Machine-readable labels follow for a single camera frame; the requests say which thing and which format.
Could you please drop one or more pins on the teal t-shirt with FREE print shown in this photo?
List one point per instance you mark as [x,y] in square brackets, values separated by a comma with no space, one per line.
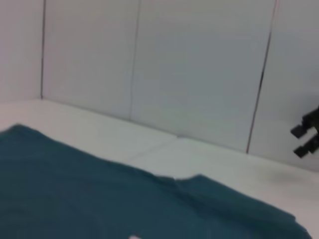
[99,194]

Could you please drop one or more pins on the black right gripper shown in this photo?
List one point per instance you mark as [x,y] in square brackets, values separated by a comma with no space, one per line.
[312,118]

